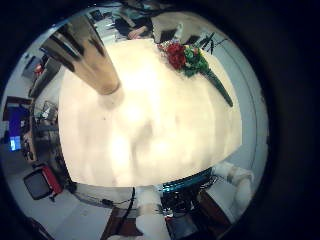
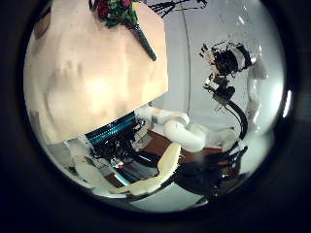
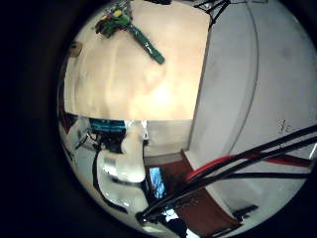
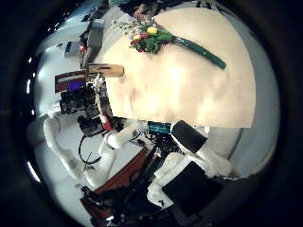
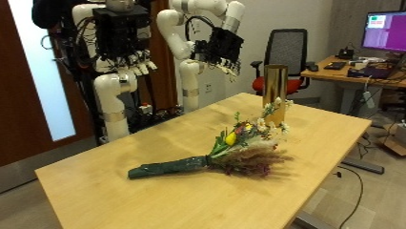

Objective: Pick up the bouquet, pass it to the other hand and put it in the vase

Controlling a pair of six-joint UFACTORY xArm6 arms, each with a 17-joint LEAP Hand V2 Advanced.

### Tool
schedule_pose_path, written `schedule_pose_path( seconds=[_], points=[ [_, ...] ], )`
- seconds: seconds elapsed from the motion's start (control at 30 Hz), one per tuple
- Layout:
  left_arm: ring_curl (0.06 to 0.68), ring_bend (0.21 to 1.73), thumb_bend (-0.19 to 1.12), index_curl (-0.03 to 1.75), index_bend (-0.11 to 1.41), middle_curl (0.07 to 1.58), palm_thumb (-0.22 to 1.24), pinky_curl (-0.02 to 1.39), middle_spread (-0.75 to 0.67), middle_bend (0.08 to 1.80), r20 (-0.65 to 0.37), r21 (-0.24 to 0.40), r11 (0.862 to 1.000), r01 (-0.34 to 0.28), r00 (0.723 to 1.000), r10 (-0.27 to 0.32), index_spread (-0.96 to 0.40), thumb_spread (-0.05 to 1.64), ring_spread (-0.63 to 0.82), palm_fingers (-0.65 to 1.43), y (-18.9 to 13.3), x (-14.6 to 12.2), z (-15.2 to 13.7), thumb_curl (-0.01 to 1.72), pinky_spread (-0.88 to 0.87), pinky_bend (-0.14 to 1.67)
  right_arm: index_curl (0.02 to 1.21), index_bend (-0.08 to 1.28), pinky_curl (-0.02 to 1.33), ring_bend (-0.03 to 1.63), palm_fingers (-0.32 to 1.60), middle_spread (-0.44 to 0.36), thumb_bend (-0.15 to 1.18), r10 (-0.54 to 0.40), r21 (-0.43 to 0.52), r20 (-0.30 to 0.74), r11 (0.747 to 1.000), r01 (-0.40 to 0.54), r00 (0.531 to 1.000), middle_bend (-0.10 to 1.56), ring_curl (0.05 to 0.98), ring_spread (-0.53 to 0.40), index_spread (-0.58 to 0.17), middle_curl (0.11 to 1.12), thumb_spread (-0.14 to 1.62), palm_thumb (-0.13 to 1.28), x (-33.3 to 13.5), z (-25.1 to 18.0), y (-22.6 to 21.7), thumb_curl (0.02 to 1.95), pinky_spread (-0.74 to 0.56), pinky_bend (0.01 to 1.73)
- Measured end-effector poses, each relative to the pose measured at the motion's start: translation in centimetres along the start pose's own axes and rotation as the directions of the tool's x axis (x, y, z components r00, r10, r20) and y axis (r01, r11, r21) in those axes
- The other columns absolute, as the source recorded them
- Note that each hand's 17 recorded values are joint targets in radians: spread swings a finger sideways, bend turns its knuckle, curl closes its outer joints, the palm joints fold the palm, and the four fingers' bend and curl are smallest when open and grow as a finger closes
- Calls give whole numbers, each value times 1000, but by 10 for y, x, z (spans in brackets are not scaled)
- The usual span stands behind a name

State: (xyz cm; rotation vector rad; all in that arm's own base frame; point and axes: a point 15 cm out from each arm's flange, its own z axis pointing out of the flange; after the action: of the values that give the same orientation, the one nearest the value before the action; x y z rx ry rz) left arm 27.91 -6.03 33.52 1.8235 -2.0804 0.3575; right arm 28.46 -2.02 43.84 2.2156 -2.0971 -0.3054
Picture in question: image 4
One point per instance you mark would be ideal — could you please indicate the flower bouquet with green wrap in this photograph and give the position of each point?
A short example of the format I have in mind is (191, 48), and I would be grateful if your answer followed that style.
(151, 39)

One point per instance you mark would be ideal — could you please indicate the gold cylindrical vase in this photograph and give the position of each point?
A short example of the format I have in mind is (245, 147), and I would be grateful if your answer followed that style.
(105, 70)

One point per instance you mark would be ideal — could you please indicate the computer monitor purple screen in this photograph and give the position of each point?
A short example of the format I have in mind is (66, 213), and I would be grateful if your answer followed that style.
(75, 85)

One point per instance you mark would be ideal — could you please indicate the wooden office desk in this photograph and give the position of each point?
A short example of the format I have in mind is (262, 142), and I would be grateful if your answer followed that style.
(94, 38)

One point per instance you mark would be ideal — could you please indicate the bystander person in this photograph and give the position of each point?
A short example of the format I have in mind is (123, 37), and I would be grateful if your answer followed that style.
(140, 12)

